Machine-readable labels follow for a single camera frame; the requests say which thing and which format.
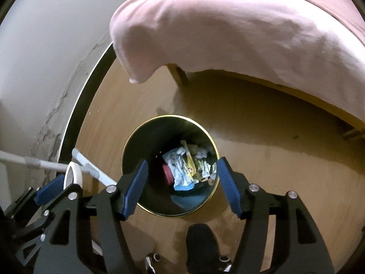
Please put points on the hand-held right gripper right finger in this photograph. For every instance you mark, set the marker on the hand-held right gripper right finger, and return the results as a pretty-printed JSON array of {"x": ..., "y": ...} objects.
[{"x": 229, "y": 188}]

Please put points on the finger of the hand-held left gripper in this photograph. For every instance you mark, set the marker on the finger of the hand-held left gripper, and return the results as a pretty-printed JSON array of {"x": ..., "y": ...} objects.
[
  {"x": 31, "y": 234},
  {"x": 48, "y": 190}
]

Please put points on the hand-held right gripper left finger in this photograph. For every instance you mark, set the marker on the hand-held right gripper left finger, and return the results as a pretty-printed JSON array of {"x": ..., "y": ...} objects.
[{"x": 135, "y": 188}]

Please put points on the white tube wrapper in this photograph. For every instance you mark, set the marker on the white tube wrapper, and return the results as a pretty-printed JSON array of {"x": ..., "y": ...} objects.
[{"x": 211, "y": 172}]

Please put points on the red plastic lid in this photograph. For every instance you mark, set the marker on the red plastic lid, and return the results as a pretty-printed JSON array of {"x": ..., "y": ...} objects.
[{"x": 168, "y": 174}]

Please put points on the yellow snack bag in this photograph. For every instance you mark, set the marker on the yellow snack bag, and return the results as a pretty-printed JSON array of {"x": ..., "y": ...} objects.
[{"x": 190, "y": 162}]

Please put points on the blue and white pouch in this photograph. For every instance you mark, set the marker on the blue and white pouch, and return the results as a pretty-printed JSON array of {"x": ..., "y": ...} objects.
[{"x": 179, "y": 172}]

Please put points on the black trash bin gold rim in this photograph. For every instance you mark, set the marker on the black trash bin gold rim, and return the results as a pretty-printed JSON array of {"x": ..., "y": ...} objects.
[{"x": 148, "y": 137}]

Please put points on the black skirting board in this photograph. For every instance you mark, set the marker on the black skirting board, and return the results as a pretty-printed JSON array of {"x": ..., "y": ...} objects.
[{"x": 77, "y": 114}]

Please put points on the pink bed sheet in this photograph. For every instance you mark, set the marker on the pink bed sheet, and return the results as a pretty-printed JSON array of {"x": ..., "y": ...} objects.
[{"x": 228, "y": 28}]

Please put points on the white desk leg frame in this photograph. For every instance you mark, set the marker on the white desk leg frame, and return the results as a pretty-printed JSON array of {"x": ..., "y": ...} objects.
[{"x": 91, "y": 168}]

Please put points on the wooden bed frame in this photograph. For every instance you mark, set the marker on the wooden bed frame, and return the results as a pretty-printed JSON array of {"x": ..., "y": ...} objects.
[{"x": 178, "y": 74}]

